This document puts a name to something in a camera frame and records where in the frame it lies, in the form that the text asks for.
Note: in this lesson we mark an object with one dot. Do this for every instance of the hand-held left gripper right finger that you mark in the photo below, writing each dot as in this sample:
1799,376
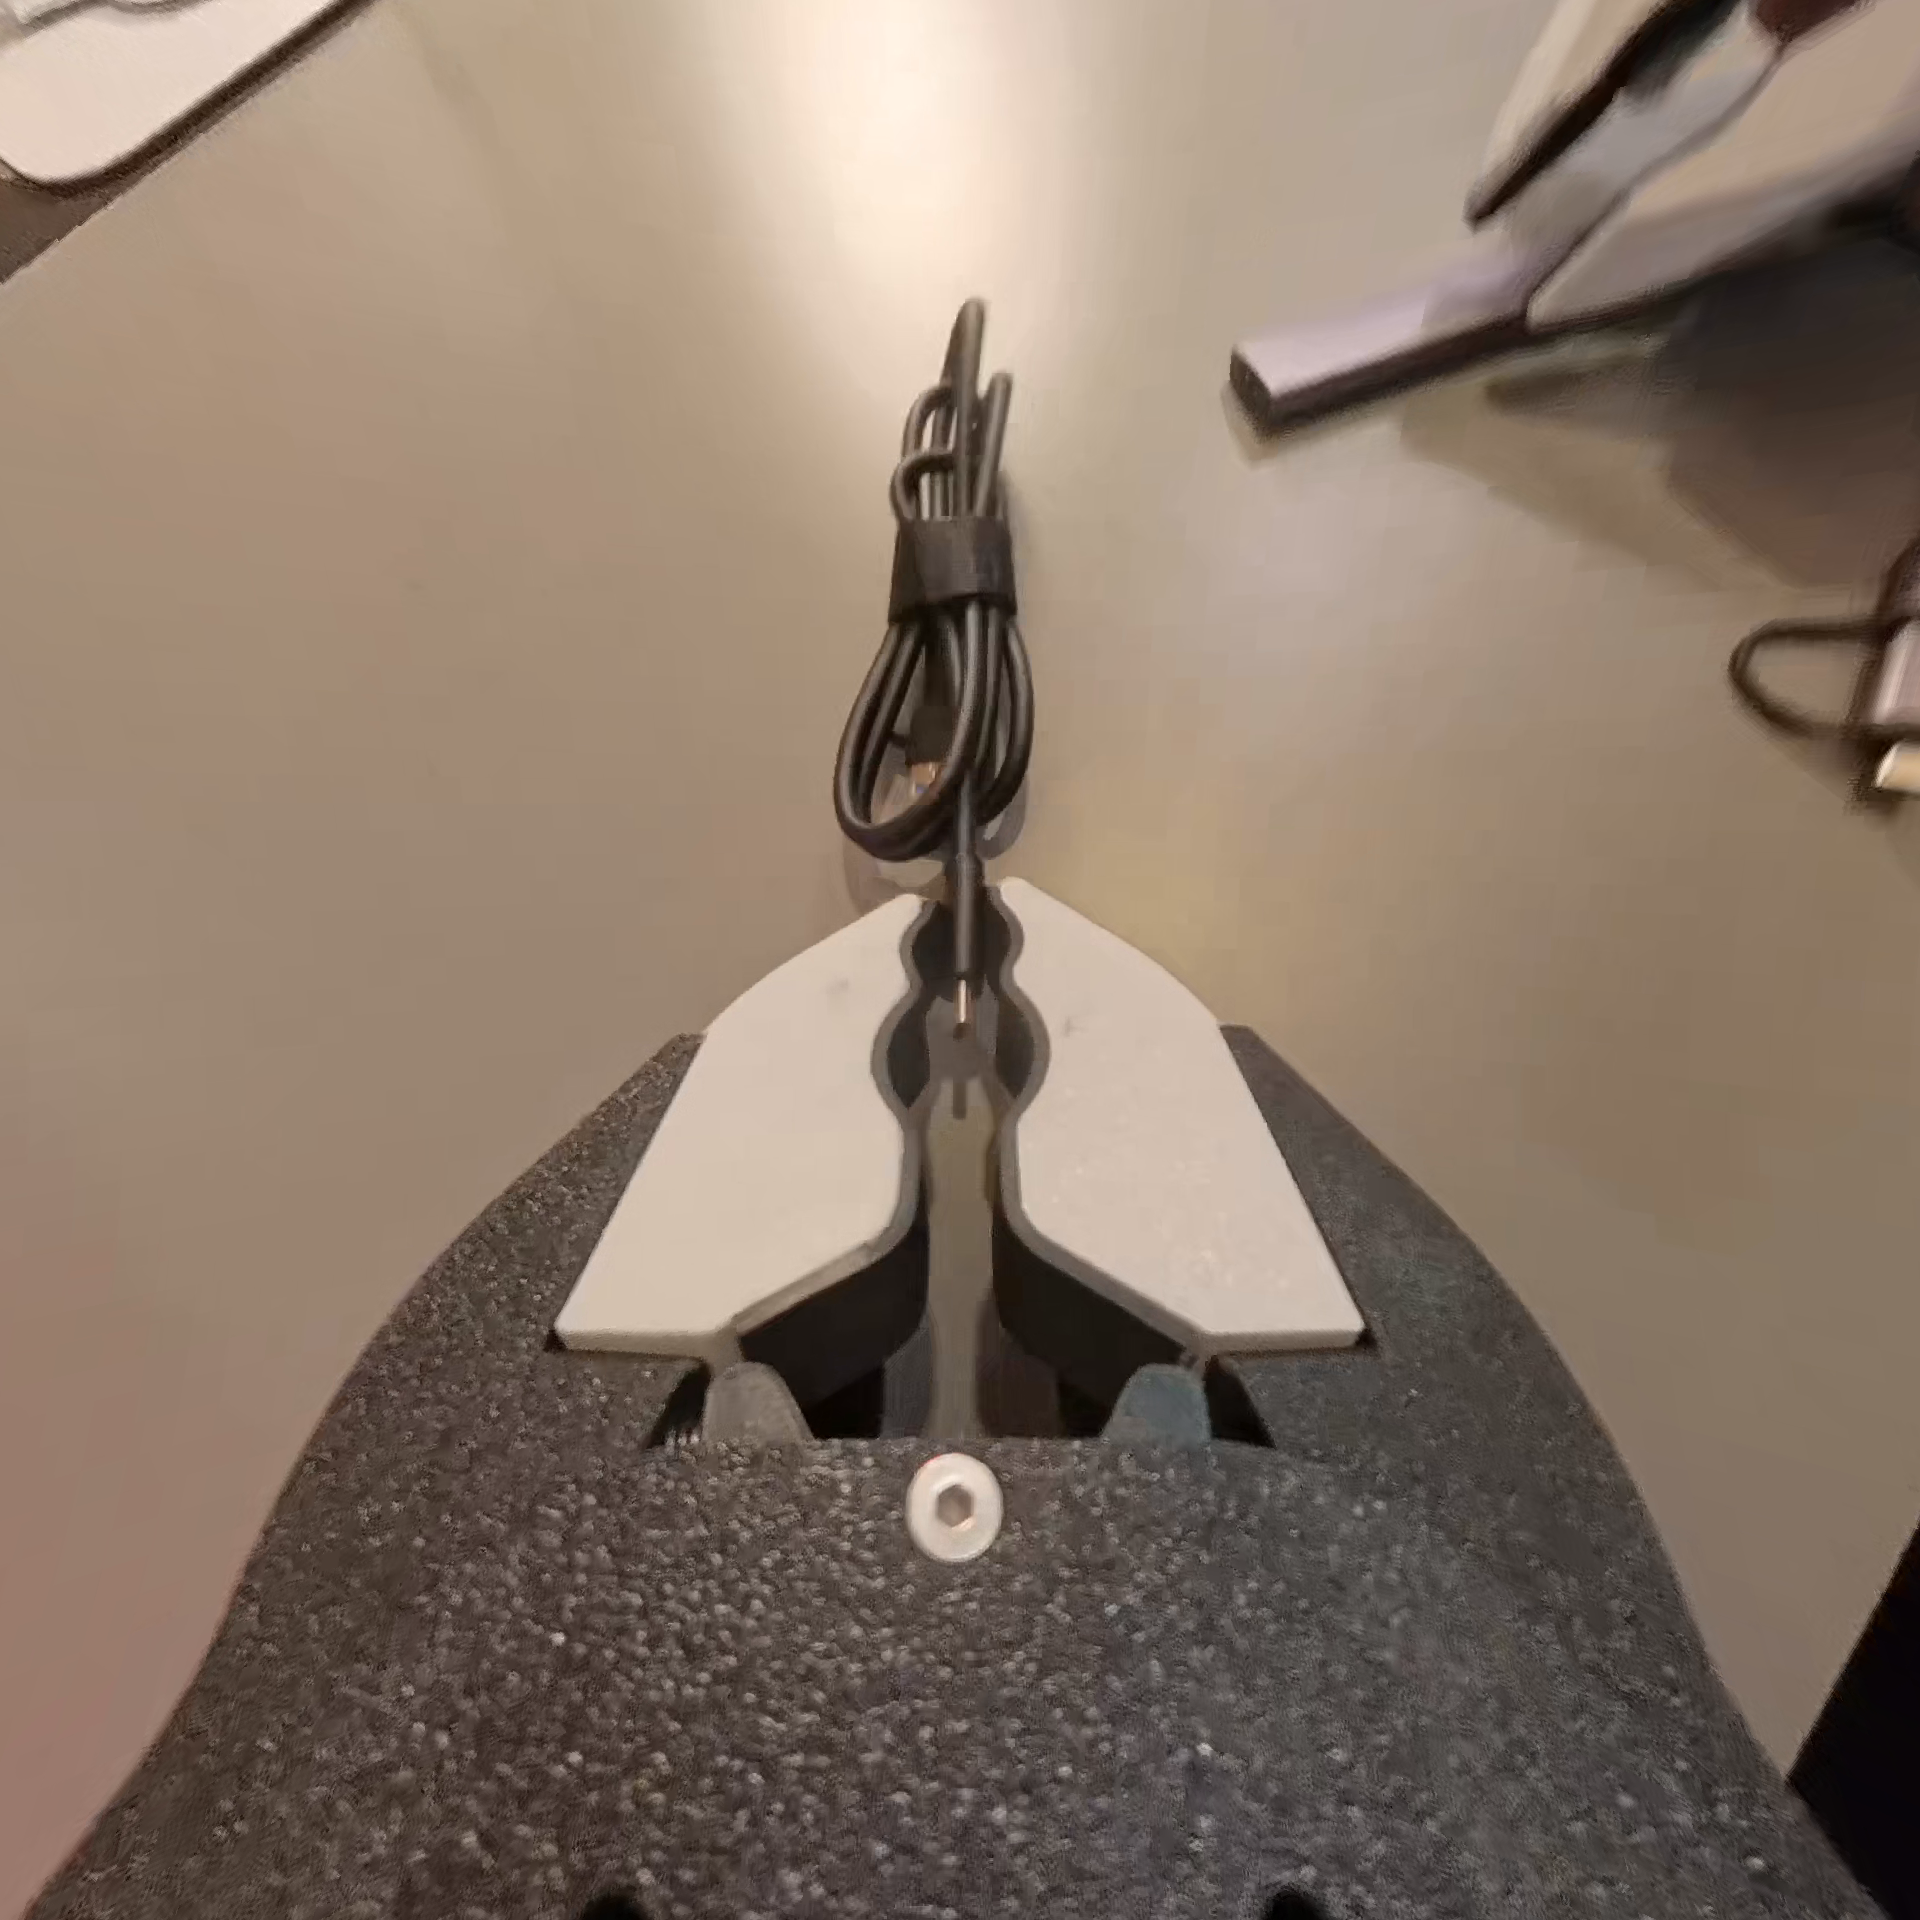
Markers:
1171,1170

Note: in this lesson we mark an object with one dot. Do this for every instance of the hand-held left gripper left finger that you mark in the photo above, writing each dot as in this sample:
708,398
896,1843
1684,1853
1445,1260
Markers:
750,1170

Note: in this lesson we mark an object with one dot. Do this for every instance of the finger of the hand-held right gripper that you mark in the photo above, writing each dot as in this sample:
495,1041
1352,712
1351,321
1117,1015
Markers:
1771,181
1560,90

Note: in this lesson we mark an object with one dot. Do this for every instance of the white flat pad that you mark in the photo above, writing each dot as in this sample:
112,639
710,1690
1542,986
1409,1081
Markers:
134,90

